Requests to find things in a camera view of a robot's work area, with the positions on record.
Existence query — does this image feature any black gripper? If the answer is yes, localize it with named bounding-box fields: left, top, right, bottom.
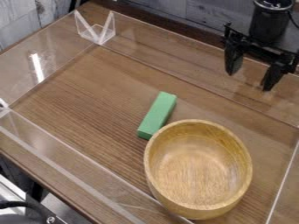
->
left=223, top=0, right=299, bottom=91

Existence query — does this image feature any green rectangular block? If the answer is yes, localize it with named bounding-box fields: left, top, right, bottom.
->
left=136, top=92, right=177, bottom=140

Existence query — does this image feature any black cable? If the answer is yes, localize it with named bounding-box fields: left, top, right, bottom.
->
left=0, top=200, right=50, bottom=224

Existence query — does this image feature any black metal frame mount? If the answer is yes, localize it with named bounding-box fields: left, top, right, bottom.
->
left=0, top=186, right=70, bottom=224

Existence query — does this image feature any clear acrylic corner bracket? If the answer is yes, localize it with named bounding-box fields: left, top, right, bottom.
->
left=73, top=10, right=116, bottom=46

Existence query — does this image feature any brown wooden bowl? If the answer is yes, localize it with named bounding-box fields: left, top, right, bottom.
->
left=144, top=119, right=253, bottom=220

